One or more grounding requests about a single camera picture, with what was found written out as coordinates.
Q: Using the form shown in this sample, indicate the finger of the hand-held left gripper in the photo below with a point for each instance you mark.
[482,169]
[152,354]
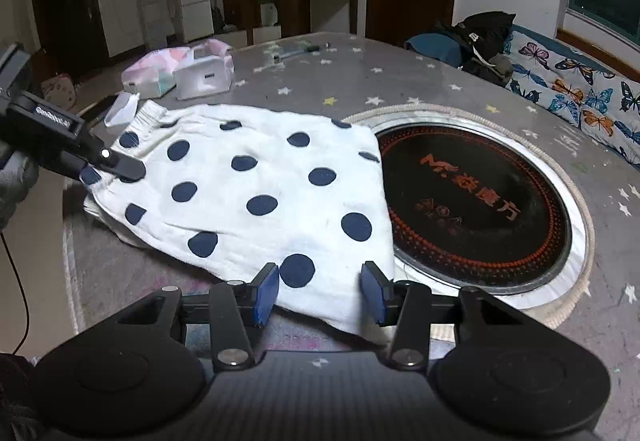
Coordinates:
[65,167]
[122,167]

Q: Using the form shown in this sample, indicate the dark wooden door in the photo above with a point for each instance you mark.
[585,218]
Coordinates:
[70,11]

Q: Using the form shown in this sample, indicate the white water dispenser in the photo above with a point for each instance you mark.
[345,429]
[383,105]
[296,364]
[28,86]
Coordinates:
[155,16]

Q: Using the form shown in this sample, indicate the white tissue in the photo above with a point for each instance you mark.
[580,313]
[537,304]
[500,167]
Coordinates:
[122,108]

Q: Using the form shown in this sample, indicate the black pen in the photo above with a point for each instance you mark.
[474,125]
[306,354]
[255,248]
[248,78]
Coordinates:
[300,52]

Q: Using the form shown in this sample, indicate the round black induction cooktop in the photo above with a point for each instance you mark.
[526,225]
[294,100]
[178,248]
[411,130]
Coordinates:
[475,201]

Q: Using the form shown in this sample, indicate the butterfly print blanket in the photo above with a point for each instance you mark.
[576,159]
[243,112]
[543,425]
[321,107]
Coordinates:
[575,86]

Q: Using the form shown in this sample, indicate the grey star-print tablecloth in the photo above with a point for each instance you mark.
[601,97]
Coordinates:
[310,81]

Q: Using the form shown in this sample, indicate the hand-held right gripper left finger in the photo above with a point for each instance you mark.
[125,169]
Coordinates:
[267,293]

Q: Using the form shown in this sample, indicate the person's left hand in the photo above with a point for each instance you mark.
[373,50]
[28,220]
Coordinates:
[15,186]

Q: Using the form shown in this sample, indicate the pink bag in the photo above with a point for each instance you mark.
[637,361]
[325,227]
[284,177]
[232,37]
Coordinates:
[59,91]

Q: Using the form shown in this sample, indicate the black jacket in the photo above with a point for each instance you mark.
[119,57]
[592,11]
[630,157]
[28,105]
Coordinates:
[480,36]

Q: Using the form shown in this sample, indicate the white polka dot pants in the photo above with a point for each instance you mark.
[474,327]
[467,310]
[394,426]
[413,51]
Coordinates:
[250,171]

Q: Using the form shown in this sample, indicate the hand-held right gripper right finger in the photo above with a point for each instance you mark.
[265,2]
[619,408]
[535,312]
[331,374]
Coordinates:
[374,293]

